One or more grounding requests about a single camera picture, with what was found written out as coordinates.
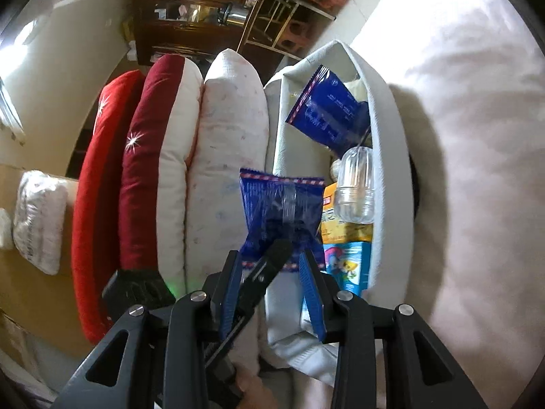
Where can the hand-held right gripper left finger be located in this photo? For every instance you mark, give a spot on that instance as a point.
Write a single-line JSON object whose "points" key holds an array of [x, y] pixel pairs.
{"points": [[230, 302]]}

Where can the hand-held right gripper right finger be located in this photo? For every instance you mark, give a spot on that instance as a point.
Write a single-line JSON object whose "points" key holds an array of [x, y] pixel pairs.
{"points": [[313, 302]]}

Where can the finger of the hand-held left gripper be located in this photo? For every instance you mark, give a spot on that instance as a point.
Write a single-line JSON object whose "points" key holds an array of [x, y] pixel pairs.
{"points": [[268, 264]]}

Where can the blue snack packet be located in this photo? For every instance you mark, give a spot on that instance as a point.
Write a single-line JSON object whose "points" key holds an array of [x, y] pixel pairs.
{"points": [[276, 208], [328, 110]]}

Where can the yellow snack packet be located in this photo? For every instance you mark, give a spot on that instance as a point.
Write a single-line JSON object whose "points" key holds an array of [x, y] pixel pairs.
{"points": [[342, 230]]}

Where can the clear plastic candy bottle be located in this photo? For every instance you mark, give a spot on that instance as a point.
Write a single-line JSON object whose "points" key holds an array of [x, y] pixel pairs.
{"points": [[353, 187]]}

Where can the white fabric storage box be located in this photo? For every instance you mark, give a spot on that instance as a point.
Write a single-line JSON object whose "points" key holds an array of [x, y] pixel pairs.
{"points": [[391, 136]]}

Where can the small yellow plastic packet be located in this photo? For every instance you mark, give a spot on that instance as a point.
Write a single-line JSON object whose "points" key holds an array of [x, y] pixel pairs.
{"points": [[357, 90]]}

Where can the person's left hand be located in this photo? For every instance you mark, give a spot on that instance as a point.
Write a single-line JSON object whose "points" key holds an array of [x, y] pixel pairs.
{"points": [[255, 392]]}

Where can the blue cartoon printed box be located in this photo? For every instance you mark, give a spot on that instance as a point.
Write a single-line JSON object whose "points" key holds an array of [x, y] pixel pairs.
{"points": [[345, 264]]}

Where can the large cardboard box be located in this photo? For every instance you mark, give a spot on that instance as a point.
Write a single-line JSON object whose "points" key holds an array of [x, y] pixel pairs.
{"points": [[25, 298]]}

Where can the white plastic bag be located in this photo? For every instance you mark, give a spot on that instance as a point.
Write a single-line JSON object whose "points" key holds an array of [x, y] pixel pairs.
{"points": [[40, 221]]}

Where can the red and white cushion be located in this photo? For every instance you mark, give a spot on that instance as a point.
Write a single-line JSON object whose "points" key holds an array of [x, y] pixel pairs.
{"points": [[144, 157]]}

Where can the folding table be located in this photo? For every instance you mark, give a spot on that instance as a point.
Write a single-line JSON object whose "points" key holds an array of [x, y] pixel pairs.
{"points": [[293, 6]]}

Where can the dark wooden cabinet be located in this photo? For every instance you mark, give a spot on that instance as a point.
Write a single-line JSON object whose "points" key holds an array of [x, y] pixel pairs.
{"points": [[179, 17]]}

